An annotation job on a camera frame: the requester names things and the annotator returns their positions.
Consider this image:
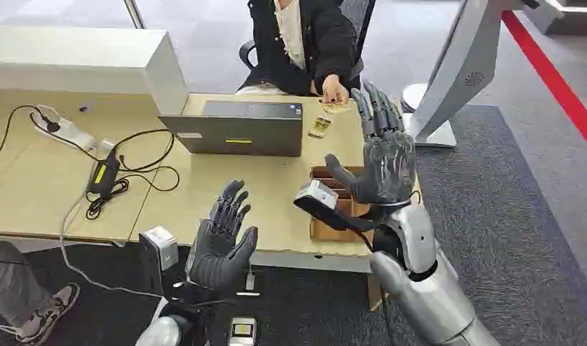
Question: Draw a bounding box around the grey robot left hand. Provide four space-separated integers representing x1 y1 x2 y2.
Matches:
185 179 259 290

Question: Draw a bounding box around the black plug cable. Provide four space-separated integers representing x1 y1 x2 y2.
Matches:
0 104 61 168

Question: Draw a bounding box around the person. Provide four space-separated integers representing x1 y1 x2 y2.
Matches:
236 0 366 99

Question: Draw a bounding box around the white cable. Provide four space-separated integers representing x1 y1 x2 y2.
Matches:
59 143 163 299

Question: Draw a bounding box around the person's leg and shoe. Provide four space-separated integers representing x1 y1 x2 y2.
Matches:
0 240 81 346

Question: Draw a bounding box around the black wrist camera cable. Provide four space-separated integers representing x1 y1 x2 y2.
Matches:
345 223 394 346

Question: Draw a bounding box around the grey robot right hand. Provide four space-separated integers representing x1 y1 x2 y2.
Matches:
324 81 418 208

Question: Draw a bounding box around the wooden card box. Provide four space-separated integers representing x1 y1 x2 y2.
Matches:
309 165 376 244

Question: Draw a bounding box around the white kiosk stand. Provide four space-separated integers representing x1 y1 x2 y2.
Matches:
400 0 567 148

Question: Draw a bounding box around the white desk partition box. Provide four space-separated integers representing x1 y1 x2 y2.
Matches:
0 26 190 115

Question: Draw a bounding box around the black power adapter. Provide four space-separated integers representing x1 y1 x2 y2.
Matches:
87 155 121 197

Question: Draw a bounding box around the black adapter cable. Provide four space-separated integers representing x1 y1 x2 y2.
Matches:
85 128 181 221

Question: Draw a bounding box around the white power strip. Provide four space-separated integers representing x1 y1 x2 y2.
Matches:
30 110 97 152

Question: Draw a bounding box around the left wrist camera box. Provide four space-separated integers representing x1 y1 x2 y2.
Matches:
138 226 180 297

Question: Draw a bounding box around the person's hand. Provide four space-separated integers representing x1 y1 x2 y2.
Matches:
320 74 350 105

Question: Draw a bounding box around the small silver robot module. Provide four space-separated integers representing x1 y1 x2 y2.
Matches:
226 316 259 346

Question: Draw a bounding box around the grey laptop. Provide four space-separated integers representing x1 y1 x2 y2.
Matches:
159 99 304 158

